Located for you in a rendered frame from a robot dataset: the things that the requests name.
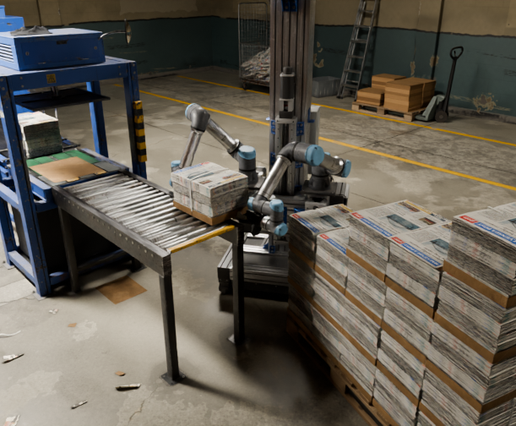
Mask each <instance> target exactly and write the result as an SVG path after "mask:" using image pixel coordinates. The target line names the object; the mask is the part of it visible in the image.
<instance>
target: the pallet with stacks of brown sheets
mask: <svg viewBox="0 0 516 426"><path fill-rule="evenodd" d="M436 83H437V82H436V80H431V79H420V78H414V77H411V78H406V77H405V76H400V75H394V74H377V75H373V76H372V88H370V87H368V88H365V89H361V90H357V99H356V101H353V102H352V110H354V111H358V112H365V113H370V114H374V115H378V116H383V117H391V118H395V119H399V120H404V121H408V122H413V121H415V115H416V114H423V112H424V111H425V110H426V108H427V106H428V104H429V103H430V101H431V100H432V98H433V97H434V91H435V84H436ZM361 105H363V107H376V108H377V112H371V111H367V110H362V109H361ZM388 110H390V111H394V112H402V113H404V117H397V116H393V115H388V114H387V111H388Z"/></svg>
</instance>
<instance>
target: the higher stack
mask: <svg viewBox="0 0 516 426"><path fill-rule="evenodd" d="M489 208H491V209H489ZM450 228H451V229H450V230H451V233H450V239H449V240H450V242H449V245H448V247H449V249H448V257H447V258H446V259H445V260H446V261H447V262H449V263H450V264H452V265H454V266H456V267H457V268H459V269H461V270H462V271H464V272H465V273H467V274H468V275H470V276H472V277H474V278H475V279H476V280H478V281H480V282H482V283H484V284H486V285H487V286H489V287H490V288H492V289H494V290H495V291H497V292H500V293H501V294H502V295H504V296H506V297H507V298H510V297H512V296H515V295H516V202H513V203H509V204H505V205H499V206H497V207H494V208H492V207H491V206H487V209H486V210H477V211H472V212H468V213H464V214H461V215H458V216H454V217H453V220H452V225H451V227H450ZM442 276H443V277H442V278H441V279H442V282H440V283H441V285H440V287H439V290H440V291H439V295H438V296H437V297H438V298H439V304H438V309H437V313H438V314H440V315H441V316H442V317H443V318H444V319H446V320H447V321H449V322H450V323H451V324H453V325H454V326H456V327H457V328H458V329H460V330H461V331H463V332H464V333H465V334H466V335H467V336H469V337H470V338H472V339H473V340H474V341H476V342H478V343H479V344H480V345H482V346H483V347H484V348H485V349H487V350H488V351H490V352H491V353H493V354H494V355H495V354H497V353H500V352H503V351H505V350H508V349H510V348H512V347H516V305H514V306H512V307H509V308H507V309H505V308H504V307H502V306H501V305H499V304H497V303H495V302H494V301H492V300H491V299H490V298H487V297H486V296H484V295H483V294H481V293H479V292H477V291H476V290H475V289H473V288H472V287H469V286H468V285H466V284H464V283H463V282H462V281H460V280H458V279H457V278H455V277H453V276H451V275H450V274H449V273H447V272H446V271H445V272H443V273H442ZM432 333H433V335H432V344H431V345H430V346H429V347H430V348H428V349H429V350H428V354H427V355H428V356H427V357H428V360H429V361H430V362H431V363H433V364H434V365H435V366H436V367H438V368H439V369H440V370H441V371H443V372H444V373H445V374H446V375H447V376H448V377H449V378H450V379H451V380H453V381H454V382H455V383H456V384H458V385H459V386H460V387H461V388H462V389H464V390H465V391H466V392H467V393H469V394H470V395H471V396H472V397H473V398H475V399H476V400H477V401H478V402H479V403H480V404H481V405H482V407H483V405H485V404H487V403H488V402H490V401H493V400H495V399H497V398H499V397H501V396H504V395H506V394H508V393H509V392H511V391H515V390H516V355H513V356H512V357H509V358H506V359H503V360H502V361H499V362H497V363H494V364H491V363H489V362H488V361H487V360H485V359H484V358H483V357H482V356H481V355H479V354H478V353H477V352H475V351H474V350H472V349H471V348H470V347H468V346H467V345H465V344H464V343H463V342H462V341H461V340H459V339H458V338H457V337H455V336H454V335H452V334H451V333H450V332H448V331H447V330H445V329H444V328H442V326H440V325H439V324H438V323H436V322H434V324H433V326H432ZM425 374H426V375H425V376H424V378H425V379H424V381H423V387H422V389H423V392H424V393H423V394H422V399H421V403H422V404H423V405H424V406H425V407H426V408H427V409H429V410H430V411H431V412H432V413H433V414H434V415H435V416H436V417H437V418H438V419H439V420H440V421H441V422H442V423H443V424H444V425H445V426H516V397H514V398H513V399H511V400H509V401H506V402H504V403H503V404H500V405H498V406H496V407H494V408H492V409H490V410H488V411H486V412H483V413H481V414H479V413H478V412H477V411H476V410H475V409H474V408H473V407H472V406H471V405H470V404H469V403H467V402H466V401H465V400H464V399H463V398H461V397H460V396H459V395H458V394H457V393H455V392H454V391H453V390H452V389H451V388H449V387H448V386H447V385H446V384H445V383H443V382H442V381H441V380H440V379H439V378H438V377H437V376H436V375H435V374H434V373H432V372H431V371H430V370H429V369H428V368H426V372H425ZM482 407H481V409H482Z"/></svg>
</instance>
